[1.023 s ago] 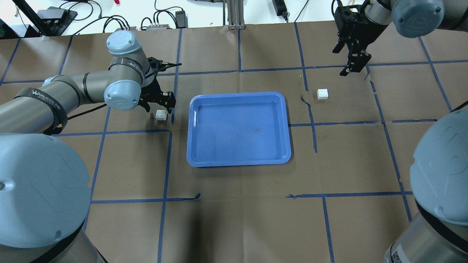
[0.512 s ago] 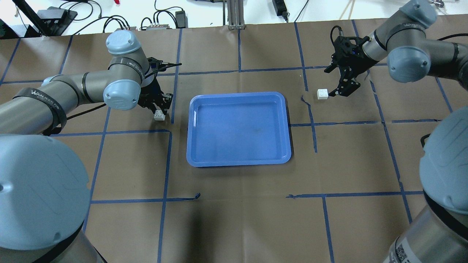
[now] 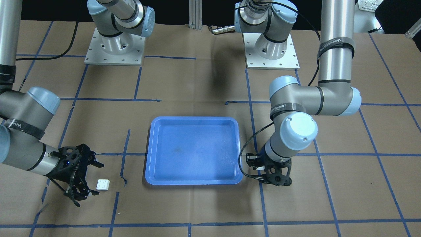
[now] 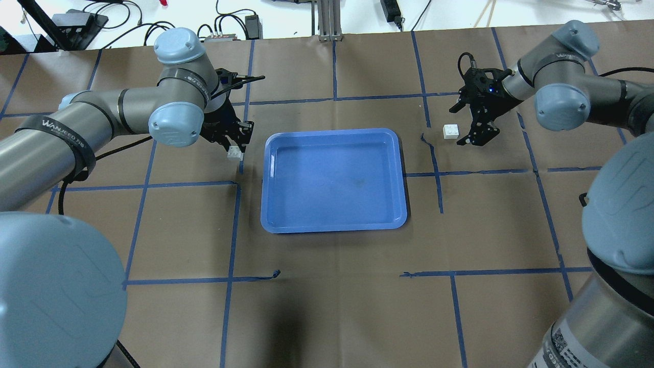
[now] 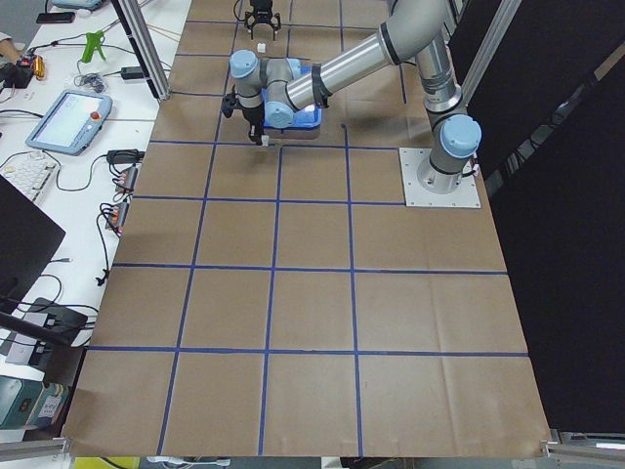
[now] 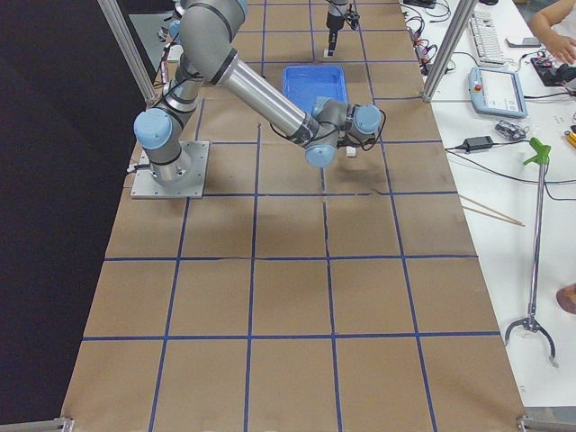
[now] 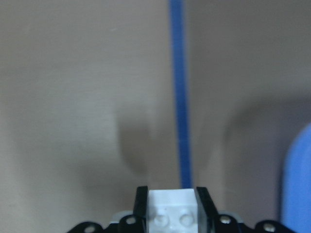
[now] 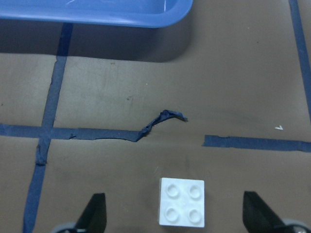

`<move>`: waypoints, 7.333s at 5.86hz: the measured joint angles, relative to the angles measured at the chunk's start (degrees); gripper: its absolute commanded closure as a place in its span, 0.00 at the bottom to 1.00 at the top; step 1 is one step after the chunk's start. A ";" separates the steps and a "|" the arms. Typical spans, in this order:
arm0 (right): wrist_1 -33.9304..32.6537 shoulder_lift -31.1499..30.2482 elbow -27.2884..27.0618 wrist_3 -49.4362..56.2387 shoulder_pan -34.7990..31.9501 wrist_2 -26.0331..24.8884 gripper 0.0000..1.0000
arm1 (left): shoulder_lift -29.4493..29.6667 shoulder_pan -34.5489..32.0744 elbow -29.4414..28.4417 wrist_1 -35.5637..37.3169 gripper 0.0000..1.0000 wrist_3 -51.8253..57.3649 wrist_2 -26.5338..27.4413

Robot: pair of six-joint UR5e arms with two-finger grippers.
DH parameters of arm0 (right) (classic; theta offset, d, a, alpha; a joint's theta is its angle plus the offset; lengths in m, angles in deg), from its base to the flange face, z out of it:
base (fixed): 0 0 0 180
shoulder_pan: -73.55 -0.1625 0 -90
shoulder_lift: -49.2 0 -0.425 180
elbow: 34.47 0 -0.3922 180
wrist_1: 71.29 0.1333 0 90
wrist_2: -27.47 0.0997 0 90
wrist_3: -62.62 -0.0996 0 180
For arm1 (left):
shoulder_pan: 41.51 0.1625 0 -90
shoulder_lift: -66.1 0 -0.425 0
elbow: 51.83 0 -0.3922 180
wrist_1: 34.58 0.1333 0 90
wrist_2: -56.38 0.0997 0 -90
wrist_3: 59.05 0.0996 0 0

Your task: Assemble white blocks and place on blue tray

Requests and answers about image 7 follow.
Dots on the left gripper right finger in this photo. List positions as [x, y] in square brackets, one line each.
[225, 223]

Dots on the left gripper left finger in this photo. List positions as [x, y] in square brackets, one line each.
[132, 223]

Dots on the white building block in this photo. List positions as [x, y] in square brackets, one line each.
[172, 211]

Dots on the blue plastic tray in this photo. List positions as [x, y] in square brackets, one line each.
[296, 190]

